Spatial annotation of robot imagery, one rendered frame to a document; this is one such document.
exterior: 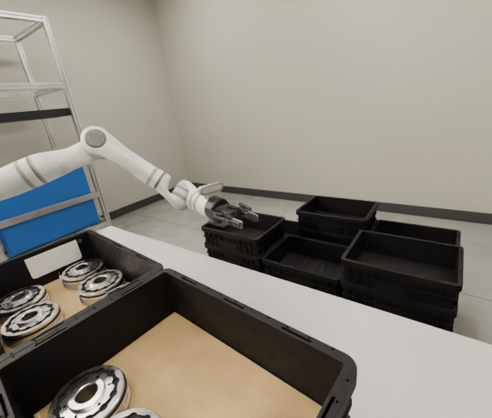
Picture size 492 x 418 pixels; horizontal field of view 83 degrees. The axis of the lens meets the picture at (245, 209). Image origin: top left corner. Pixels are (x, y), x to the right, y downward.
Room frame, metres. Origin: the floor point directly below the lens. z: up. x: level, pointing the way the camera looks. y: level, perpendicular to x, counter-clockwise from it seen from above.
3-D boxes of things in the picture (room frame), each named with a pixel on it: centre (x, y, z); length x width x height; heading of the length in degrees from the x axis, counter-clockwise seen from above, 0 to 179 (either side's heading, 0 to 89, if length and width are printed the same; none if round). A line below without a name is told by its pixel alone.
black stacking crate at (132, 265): (0.53, 0.43, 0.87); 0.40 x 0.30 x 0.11; 47
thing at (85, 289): (0.59, 0.37, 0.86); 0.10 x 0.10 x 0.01
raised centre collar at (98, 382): (0.29, 0.26, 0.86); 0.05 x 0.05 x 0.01
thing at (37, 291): (0.56, 0.55, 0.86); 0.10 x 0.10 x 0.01
